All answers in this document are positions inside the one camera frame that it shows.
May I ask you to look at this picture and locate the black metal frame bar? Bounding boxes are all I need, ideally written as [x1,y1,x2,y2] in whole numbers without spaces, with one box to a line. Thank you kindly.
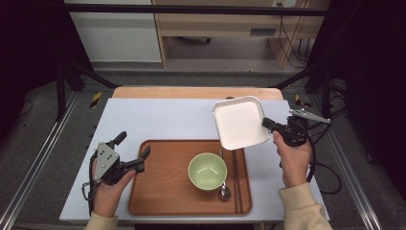
[63,3,333,17]

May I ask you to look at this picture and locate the person's right hand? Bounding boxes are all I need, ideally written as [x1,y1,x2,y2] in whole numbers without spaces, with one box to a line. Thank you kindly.
[272,129,314,189]

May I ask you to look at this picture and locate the clear glass container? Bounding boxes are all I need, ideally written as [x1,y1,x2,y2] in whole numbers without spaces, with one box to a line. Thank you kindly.
[212,95,271,151]

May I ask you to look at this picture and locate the aluminium floor rail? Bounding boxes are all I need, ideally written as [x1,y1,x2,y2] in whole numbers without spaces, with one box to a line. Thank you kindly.
[308,95,383,230]
[0,91,81,226]

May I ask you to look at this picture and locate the metal spoon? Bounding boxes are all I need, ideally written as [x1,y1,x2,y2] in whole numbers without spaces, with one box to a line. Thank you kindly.
[217,149,232,201]

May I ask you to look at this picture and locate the grey chair base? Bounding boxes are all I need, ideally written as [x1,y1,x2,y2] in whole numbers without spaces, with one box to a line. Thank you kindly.
[176,35,213,45]

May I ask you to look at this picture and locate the brown wooden tray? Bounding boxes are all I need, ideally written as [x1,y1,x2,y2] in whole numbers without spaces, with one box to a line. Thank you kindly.
[127,139,254,218]

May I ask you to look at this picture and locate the yellow black floor tape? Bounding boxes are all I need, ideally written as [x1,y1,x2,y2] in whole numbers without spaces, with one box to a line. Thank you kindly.
[89,91,103,109]
[293,93,312,108]

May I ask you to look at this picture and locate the light wooden desk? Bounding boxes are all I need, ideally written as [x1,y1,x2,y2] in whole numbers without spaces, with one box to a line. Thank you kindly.
[152,0,330,69]

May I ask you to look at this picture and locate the black metal frame stand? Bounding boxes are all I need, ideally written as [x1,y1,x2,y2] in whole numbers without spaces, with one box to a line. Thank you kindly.
[273,63,333,120]
[55,58,119,122]

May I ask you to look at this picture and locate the green bowl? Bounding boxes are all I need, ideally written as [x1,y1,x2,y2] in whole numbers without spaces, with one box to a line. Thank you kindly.
[187,151,229,192]

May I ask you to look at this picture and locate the grey rectangular desk label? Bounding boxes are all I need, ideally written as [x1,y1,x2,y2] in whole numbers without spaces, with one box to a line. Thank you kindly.
[250,28,278,37]

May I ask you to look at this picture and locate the black cables under desk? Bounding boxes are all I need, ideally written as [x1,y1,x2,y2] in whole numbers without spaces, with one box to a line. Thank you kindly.
[278,14,313,69]

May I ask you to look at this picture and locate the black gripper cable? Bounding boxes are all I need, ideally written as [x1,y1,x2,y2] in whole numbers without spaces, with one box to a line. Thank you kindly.
[300,126,343,196]
[80,151,99,216]

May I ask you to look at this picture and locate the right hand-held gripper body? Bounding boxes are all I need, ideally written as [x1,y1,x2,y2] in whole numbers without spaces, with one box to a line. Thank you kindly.
[275,108,332,149]

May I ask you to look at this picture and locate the black curtain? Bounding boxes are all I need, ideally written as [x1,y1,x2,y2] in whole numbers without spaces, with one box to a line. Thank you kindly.
[309,0,406,196]
[0,0,94,137]

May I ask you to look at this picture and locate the white table cover board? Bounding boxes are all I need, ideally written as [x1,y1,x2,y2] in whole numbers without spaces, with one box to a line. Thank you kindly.
[58,97,330,224]

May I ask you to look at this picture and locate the white cabinet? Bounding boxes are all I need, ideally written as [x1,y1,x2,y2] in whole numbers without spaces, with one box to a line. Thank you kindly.
[69,11,163,63]

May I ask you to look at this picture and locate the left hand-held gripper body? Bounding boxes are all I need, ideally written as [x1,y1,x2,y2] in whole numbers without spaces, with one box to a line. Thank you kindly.
[94,142,147,187]

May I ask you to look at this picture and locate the person's left hand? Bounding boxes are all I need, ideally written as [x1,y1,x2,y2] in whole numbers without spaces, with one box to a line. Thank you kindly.
[91,170,137,219]

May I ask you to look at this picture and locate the dark brown chopstick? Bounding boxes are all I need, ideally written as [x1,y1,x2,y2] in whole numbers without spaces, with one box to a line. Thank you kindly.
[232,149,239,214]
[235,149,244,214]

